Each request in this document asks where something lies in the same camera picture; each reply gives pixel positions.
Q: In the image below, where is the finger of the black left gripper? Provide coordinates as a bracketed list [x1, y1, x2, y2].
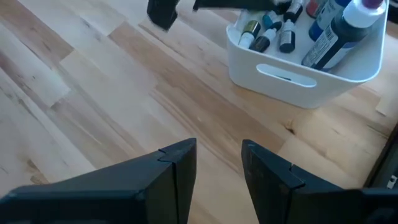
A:
[192, 0, 281, 12]

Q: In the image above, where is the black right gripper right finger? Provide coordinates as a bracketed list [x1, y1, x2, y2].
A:
[241, 139, 365, 224]

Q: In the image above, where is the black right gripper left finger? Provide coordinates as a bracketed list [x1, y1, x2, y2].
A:
[11, 138, 198, 224]

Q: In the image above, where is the small olive yellow dropper bottle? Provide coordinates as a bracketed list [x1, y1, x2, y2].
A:
[238, 20, 262, 50]

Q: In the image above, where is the small teal dropper bottle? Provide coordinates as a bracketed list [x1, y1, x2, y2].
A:
[262, 11, 282, 30]

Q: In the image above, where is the large pink food coloring bottle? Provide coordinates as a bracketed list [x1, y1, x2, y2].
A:
[305, 0, 327, 19]

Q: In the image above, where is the large blue food coloring bottle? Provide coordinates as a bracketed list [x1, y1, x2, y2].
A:
[308, 0, 352, 42]

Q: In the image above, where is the large purple food coloring bottle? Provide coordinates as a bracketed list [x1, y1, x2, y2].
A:
[300, 0, 388, 72]

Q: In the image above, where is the white plastic storage bin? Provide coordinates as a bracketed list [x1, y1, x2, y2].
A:
[226, 0, 389, 110]

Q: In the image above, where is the black aluminium table frame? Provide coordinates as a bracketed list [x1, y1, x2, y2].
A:
[363, 123, 398, 190]

